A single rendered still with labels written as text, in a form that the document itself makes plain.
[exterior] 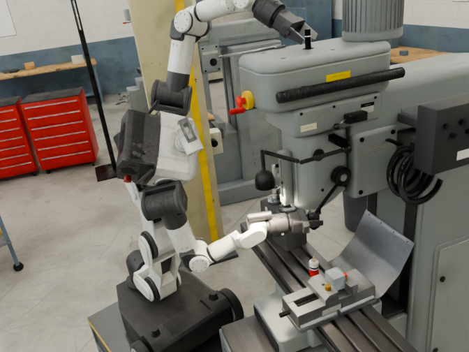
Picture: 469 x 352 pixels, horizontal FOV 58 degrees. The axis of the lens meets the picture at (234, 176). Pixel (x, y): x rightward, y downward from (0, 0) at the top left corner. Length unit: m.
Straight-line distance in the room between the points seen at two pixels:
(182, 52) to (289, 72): 0.51
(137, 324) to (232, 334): 0.61
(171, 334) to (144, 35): 1.90
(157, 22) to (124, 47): 7.34
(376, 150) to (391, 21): 0.43
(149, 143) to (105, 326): 1.40
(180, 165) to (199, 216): 1.96
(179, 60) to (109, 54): 8.71
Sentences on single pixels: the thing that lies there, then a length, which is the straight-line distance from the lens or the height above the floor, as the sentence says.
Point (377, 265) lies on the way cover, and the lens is 1.97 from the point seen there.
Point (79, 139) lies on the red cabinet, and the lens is 5.98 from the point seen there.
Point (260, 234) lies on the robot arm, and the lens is 1.62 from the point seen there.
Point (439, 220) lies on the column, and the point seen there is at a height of 1.19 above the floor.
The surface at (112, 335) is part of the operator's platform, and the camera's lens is 2.61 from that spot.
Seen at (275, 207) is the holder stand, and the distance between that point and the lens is 2.04.
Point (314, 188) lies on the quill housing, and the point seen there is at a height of 1.42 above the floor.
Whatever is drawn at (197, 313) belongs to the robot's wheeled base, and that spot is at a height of 0.59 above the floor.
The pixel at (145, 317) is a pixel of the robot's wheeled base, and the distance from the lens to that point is 2.39.
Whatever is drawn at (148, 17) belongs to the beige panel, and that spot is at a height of 1.95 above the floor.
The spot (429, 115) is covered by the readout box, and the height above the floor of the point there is 1.70.
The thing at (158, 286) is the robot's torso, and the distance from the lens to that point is 2.26.
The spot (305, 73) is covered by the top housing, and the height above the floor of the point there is 1.84.
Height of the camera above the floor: 2.12
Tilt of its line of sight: 25 degrees down
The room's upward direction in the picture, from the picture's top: 7 degrees counter-clockwise
